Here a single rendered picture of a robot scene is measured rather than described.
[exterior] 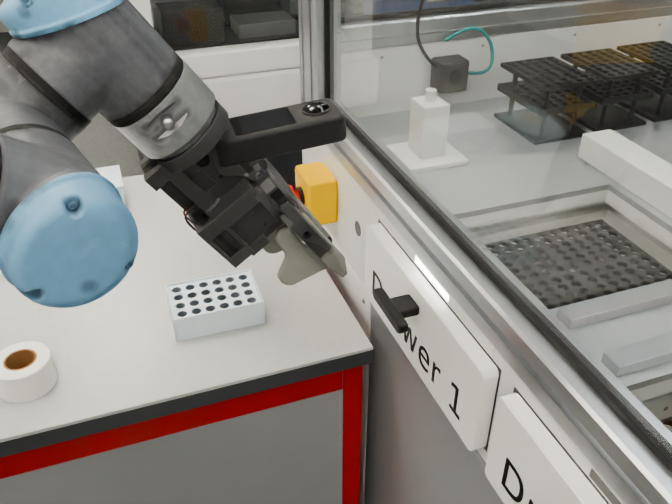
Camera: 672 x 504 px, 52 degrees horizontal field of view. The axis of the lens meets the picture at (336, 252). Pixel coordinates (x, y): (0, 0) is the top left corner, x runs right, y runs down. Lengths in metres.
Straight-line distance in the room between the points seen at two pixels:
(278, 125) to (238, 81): 0.86
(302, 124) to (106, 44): 0.17
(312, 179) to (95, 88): 0.53
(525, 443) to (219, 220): 0.32
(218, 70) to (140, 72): 0.91
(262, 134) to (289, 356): 0.41
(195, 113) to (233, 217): 0.10
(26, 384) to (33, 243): 0.54
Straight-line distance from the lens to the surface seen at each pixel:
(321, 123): 0.59
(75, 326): 1.03
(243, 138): 0.58
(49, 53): 0.52
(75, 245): 0.40
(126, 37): 0.53
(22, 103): 0.52
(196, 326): 0.95
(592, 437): 0.58
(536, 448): 0.62
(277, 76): 1.47
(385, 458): 1.08
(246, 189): 0.59
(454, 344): 0.70
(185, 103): 0.55
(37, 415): 0.91
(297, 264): 0.64
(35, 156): 0.42
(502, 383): 0.67
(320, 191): 1.00
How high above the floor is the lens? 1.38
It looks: 34 degrees down
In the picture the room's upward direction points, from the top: straight up
